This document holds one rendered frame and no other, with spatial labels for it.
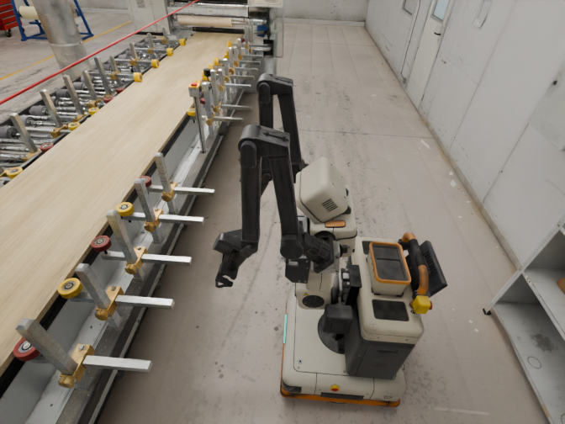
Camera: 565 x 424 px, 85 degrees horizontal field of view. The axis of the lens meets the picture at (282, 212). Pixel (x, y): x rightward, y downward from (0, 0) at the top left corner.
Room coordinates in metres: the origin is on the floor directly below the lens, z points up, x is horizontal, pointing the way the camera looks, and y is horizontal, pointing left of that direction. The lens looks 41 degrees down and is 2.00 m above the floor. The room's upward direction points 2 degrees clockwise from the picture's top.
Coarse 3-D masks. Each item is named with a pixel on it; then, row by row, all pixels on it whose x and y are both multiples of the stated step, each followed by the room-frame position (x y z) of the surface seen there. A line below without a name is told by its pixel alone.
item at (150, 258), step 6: (108, 252) 0.98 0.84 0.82; (114, 252) 0.99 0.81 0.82; (120, 252) 0.99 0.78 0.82; (108, 258) 0.96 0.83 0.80; (114, 258) 0.96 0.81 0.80; (120, 258) 0.96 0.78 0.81; (144, 258) 0.96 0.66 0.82; (150, 258) 0.96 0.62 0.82; (156, 258) 0.96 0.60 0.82; (162, 258) 0.96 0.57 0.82; (168, 258) 0.96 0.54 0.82; (174, 258) 0.96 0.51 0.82; (180, 258) 0.97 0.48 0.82; (186, 258) 0.97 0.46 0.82; (174, 264) 0.95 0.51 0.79; (180, 264) 0.95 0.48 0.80; (186, 264) 0.95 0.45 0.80
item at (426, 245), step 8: (400, 240) 1.06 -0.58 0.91; (408, 248) 1.04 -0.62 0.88; (424, 248) 1.00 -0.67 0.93; (432, 248) 0.99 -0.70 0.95; (408, 256) 1.03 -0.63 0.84; (424, 256) 0.97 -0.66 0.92; (432, 256) 0.94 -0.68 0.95; (408, 264) 0.99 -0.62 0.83; (432, 264) 0.90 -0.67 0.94; (416, 272) 0.89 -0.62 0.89; (432, 272) 0.86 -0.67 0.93; (440, 272) 0.85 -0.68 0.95; (416, 280) 0.87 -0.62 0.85; (432, 280) 0.83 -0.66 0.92; (440, 280) 0.81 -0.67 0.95; (416, 288) 0.85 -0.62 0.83; (432, 288) 0.80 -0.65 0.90; (440, 288) 0.78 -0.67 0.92
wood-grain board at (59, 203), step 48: (192, 48) 4.39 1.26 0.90; (144, 96) 2.74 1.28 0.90; (96, 144) 1.87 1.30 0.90; (144, 144) 1.90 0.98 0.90; (0, 192) 1.31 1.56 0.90; (48, 192) 1.33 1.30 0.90; (96, 192) 1.35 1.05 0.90; (0, 240) 0.96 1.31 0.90; (48, 240) 0.98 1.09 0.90; (0, 288) 0.71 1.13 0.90; (48, 288) 0.72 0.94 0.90; (0, 336) 0.51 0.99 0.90
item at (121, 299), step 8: (80, 296) 0.72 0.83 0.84; (88, 296) 0.72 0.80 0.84; (120, 296) 0.73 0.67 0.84; (128, 296) 0.73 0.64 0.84; (136, 296) 0.73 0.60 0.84; (120, 304) 0.71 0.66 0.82; (128, 304) 0.71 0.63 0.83; (136, 304) 0.70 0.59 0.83; (144, 304) 0.70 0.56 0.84; (152, 304) 0.70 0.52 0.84; (160, 304) 0.70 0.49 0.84; (168, 304) 0.70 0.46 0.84
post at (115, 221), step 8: (112, 216) 0.92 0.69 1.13; (112, 224) 0.92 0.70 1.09; (120, 224) 0.93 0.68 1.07; (120, 232) 0.92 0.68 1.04; (120, 240) 0.92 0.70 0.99; (128, 240) 0.94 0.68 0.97; (128, 248) 0.92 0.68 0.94; (128, 256) 0.92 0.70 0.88; (136, 256) 0.95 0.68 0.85; (136, 272) 0.92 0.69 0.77
